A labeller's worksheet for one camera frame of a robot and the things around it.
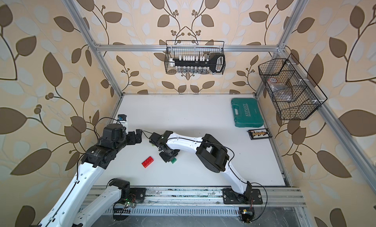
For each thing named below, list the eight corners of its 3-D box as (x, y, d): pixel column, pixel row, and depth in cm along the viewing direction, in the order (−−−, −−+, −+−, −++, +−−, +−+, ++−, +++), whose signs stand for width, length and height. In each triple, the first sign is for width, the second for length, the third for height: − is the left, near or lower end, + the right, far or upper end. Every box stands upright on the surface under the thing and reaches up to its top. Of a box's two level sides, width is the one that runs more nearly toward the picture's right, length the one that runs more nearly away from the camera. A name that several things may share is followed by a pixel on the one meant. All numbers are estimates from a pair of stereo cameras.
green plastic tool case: (235, 127, 102) (237, 123, 98) (230, 101, 118) (231, 96, 114) (263, 127, 102) (266, 123, 98) (254, 101, 119) (256, 96, 114)
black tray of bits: (250, 139, 97) (252, 137, 95) (247, 132, 101) (249, 129, 99) (270, 138, 98) (272, 135, 96) (266, 130, 102) (268, 127, 100)
